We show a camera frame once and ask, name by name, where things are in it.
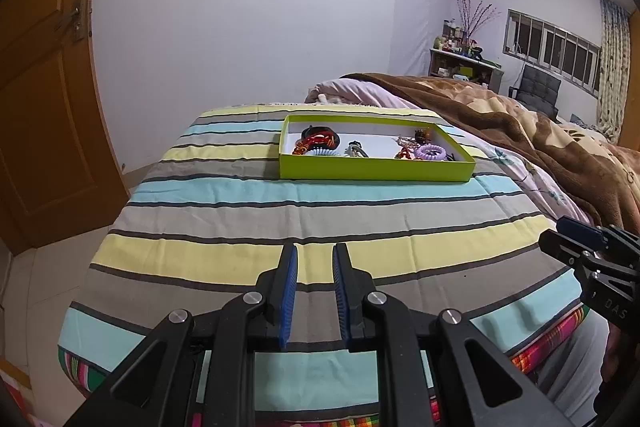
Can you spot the colourful striped cloth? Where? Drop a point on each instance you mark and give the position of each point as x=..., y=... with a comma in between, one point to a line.
x=550, y=342

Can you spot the pink quilt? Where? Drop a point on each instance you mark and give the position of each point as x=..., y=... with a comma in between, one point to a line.
x=360, y=92

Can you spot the orange wardrobe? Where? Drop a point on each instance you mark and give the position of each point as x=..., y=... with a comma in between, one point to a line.
x=631, y=82

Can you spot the floral curtain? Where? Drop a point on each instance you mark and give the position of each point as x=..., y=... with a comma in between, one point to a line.
x=612, y=72

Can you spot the orange wooden door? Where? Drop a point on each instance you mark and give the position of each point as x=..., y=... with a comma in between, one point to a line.
x=40, y=107

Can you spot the red orange hair clip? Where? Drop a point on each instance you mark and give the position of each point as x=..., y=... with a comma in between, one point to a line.
x=315, y=141

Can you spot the person's grey trousers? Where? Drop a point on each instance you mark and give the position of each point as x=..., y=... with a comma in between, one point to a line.
x=575, y=372

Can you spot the floral pink bed sheet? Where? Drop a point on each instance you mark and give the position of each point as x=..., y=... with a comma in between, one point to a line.
x=530, y=177

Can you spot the green cardboard box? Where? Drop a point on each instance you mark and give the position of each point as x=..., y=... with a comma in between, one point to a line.
x=375, y=169

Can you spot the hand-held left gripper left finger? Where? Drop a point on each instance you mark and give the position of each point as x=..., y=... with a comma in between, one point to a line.
x=287, y=302

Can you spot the black quilted chair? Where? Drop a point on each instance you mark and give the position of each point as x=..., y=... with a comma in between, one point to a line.
x=537, y=89

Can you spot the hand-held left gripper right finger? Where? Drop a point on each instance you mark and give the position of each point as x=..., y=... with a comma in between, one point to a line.
x=342, y=297

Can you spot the purple decorative branches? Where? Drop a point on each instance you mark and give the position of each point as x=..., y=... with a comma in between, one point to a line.
x=475, y=17

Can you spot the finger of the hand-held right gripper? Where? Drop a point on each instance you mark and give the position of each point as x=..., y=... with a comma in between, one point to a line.
x=562, y=247
x=582, y=231

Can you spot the cluttered wooden shelf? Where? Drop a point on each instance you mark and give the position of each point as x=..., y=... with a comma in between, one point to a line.
x=460, y=67

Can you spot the barred window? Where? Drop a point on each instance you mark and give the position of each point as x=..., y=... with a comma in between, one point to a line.
x=555, y=49

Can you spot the black wristband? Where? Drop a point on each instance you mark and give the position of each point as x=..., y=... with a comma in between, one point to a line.
x=332, y=134

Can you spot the metal door latch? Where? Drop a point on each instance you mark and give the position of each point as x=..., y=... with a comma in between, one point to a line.
x=75, y=19

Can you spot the brown patterned blanket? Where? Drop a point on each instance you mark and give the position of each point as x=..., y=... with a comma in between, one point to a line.
x=540, y=132

